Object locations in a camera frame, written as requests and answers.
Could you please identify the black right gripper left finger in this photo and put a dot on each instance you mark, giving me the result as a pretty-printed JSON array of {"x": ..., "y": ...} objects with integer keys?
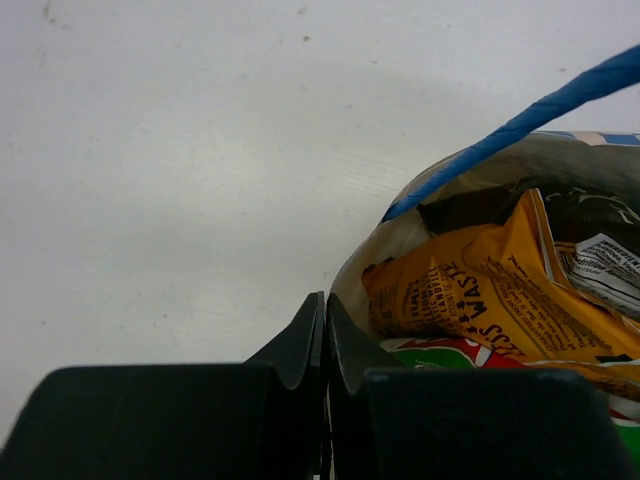
[{"x": 259, "y": 419}]

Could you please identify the blue checkered paper bag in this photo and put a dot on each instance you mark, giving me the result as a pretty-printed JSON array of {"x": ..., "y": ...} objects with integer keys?
[{"x": 521, "y": 148}]

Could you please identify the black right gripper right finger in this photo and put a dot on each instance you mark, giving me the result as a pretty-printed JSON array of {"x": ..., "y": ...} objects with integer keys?
[{"x": 392, "y": 422}]

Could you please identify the dark brown snack bag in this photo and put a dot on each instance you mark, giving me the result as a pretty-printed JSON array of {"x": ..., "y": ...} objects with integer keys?
[{"x": 595, "y": 234}]

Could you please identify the yellow snack bag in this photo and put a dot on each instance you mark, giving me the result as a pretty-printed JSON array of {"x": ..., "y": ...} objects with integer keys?
[{"x": 504, "y": 287}]

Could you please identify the green Chuba chips bag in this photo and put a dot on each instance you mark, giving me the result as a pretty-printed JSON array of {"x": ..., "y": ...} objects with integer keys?
[{"x": 459, "y": 353}]

